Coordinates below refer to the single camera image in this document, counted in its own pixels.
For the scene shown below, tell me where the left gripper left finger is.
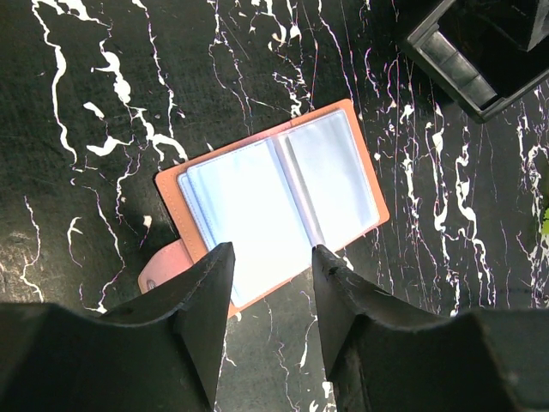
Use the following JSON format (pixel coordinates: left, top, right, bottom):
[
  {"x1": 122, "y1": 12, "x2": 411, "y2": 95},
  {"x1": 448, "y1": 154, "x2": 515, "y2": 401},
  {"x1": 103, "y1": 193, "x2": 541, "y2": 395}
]
[{"x1": 1, "y1": 243, "x2": 235, "y2": 411}]

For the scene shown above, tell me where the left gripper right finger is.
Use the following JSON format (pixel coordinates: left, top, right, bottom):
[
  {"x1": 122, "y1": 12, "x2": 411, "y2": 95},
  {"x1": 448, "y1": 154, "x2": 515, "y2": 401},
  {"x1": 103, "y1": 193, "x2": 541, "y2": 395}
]
[{"x1": 312, "y1": 245, "x2": 548, "y2": 411}]

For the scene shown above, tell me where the pink leather card holder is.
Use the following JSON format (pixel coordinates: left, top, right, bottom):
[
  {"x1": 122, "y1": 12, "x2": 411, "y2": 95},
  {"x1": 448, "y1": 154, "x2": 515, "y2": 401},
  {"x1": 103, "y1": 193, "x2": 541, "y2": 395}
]
[{"x1": 138, "y1": 99, "x2": 389, "y2": 313}]

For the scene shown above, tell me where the black card box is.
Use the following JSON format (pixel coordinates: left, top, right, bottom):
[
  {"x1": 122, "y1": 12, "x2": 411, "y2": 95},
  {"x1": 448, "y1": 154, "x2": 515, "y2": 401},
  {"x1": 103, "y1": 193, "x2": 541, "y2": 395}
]
[{"x1": 397, "y1": 1, "x2": 548, "y2": 123}]

